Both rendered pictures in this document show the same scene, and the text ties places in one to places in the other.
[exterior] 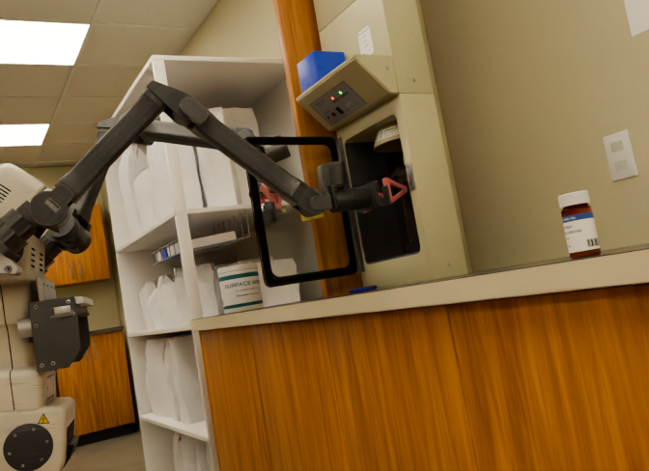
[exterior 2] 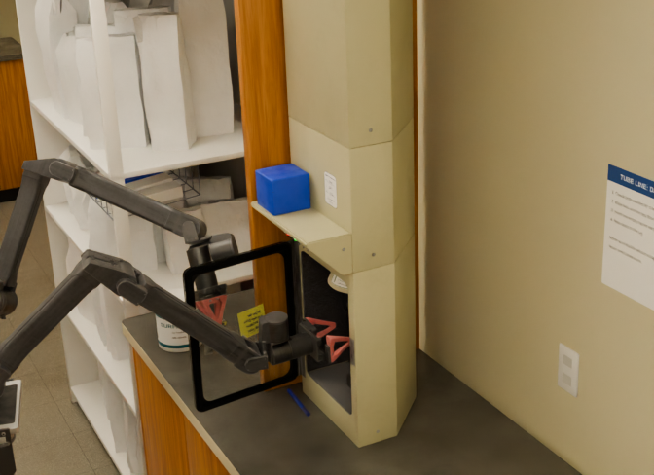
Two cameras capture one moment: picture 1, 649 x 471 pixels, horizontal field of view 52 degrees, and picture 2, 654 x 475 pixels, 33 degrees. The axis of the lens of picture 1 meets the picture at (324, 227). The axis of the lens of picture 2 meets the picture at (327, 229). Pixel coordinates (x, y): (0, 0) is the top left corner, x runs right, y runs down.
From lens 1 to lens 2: 1.71 m
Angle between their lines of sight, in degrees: 27
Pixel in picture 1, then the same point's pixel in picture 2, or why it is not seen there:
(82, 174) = (18, 350)
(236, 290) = (172, 332)
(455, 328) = not seen: outside the picture
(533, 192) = (497, 332)
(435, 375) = not seen: outside the picture
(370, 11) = (339, 167)
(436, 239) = (368, 411)
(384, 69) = (340, 251)
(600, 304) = not seen: outside the picture
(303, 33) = (272, 105)
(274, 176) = (211, 340)
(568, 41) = (554, 230)
